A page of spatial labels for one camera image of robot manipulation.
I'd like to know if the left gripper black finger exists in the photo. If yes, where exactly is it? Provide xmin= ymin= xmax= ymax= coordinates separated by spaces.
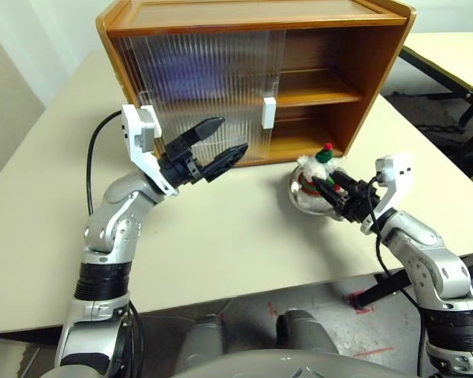
xmin=203 ymin=143 xmax=249 ymax=183
xmin=181 ymin=116 xmax=225 ymax=149

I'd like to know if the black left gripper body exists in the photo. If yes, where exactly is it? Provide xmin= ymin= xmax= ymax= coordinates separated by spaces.
xmin=157 ymin=135 xmax=206 ymax=187

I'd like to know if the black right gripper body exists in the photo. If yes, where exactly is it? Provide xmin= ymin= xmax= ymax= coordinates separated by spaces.
xmin=333 ymin=180 xmax=382 ymax=224

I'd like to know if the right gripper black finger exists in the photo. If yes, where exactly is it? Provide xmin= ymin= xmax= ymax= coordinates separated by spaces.
xmin=313 ymin=176 xmax=346 ymax=210
xmin=330 ymin=170 xmax=358 ymax=195

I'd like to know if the white plush with green hat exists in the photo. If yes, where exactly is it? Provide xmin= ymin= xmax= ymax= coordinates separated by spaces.
xmin=296 ymin=142 xmax=350 ymax=209

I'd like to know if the steel bowl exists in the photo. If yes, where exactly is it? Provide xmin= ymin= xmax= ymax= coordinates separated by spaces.
xmin=287 ymin=165 xmax=340 ymax=216

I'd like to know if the white door handle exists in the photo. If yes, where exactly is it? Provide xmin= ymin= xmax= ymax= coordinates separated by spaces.
xmin=262 ymin=97 xmax=277 ymax=129

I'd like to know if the ribbed clear sliding door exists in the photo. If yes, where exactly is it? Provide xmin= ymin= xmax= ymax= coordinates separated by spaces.
xmin=110 ymin=33 xmax=261 ymax=167
xmin=141 ymin=29 xmax=287 ymax=166

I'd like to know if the wooden cabinet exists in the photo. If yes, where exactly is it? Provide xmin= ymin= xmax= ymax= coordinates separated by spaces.
xmin=95 ymin=0 xmax=418 ymax=169

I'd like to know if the black table leg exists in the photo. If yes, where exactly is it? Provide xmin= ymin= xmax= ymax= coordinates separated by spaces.
xmin=356 ymin=269 xmax=413 ymax=309

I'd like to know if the grey right robot leg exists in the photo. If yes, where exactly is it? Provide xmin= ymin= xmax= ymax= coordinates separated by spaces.
xmin=275 ymin=309 xmax=340 ymax=355

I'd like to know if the grey robot leg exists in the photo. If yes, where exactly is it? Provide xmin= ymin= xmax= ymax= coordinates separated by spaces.
xmin=275 ymin=309 xmax=340 ymax=355
xmin=179 ymin=313 xmax=225 ymax=369

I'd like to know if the grey left robot leg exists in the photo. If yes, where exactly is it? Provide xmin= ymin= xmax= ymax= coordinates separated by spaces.
xmin=179 ymin=313 xmax=225 ymax=369

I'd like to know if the silver robot torso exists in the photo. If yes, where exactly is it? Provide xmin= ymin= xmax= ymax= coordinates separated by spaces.
xmin=173 ymin=349 xmax=383 ymax=378

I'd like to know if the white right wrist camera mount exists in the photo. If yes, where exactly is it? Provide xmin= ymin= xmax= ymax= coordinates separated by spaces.
xmin=374 ymin=151 xmax=414 ymax=234

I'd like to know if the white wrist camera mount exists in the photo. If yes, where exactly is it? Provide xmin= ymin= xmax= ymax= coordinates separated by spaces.
xmin=374 ymin=151 xmax=414 ymax=234
xmin=121 ymin=104 xmax=181 ymax=197

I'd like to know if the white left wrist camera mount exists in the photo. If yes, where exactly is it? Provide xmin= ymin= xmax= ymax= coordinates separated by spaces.
xmin=121 ymin=104 xmax=181 ymax=197

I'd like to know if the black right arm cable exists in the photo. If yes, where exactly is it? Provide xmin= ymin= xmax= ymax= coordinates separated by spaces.
xmin=368 ymin=175 xmax=430 ymax=375

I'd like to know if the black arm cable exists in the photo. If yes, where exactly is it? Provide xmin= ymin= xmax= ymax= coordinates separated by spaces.
xmin=368 ymin=175 xmax=430 ymax=375
xmin=85 ymin=109 xmax=145 ymax=355

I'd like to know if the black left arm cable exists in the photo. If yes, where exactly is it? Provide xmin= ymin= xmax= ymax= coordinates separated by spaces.
xmin=85 ymin=109 xmax=145 ymax=355

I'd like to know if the beige table with black frame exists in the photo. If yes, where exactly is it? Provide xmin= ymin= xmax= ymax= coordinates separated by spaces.
xmin=397 ymin=31 xmax=473 ymax=184

